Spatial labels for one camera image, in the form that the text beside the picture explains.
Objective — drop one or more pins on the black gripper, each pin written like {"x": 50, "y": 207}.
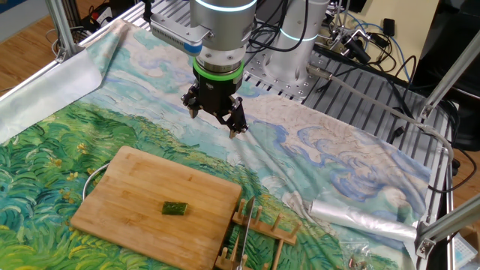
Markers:
{"x": 215, "y": 92}

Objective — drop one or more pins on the green cucumber piece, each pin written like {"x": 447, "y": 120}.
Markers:
{"x": 174, "y": 208}

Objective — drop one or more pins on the steel kitchen cleaver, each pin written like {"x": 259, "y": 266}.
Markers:
{"x": 249, "y": 213}

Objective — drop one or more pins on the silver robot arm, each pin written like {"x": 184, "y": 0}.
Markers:
{"x": 225, "y": 26}

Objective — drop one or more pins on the bamboo cutting board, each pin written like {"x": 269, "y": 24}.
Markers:
{"x": 142, "y": 195}

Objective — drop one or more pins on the wooden peg dish rack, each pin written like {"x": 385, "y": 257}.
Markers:
{"x": 270, "y": 229}

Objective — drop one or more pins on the painted landscape tablecloth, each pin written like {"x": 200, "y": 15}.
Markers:
{"x": 56, "y": 168}

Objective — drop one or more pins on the clear plastic bag roll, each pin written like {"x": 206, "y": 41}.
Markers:
{"x": 356, "y": 221}

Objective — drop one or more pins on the small black power adapter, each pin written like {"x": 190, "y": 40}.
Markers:
{"x": 389, "y": 27}

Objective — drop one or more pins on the clear bag of screws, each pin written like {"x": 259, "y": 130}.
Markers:
{"x": 356, "y": 262}

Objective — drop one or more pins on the black computer case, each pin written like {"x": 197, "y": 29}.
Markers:
{"x": 457, "y": 56}

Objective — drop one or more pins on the white plastic box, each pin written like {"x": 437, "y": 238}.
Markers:
{"x": 465, "y": 251}

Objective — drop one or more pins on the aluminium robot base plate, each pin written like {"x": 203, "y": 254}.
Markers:
{"x": 288, "y": 92}

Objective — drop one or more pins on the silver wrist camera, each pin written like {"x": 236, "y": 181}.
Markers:
{"x": 176, "y": 33}

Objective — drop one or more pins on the power strip with red switch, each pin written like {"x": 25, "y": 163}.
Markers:
{"x": 101, "y": 15}

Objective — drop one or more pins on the black camera on metal clamp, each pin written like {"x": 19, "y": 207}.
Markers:
{"x": 354, "y": 47}

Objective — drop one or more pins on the aluminium frame bar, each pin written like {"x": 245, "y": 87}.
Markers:
{"x": 450, "y": 221}
{"x": 62, "y": 30}
{"x": 450, "y": 71}

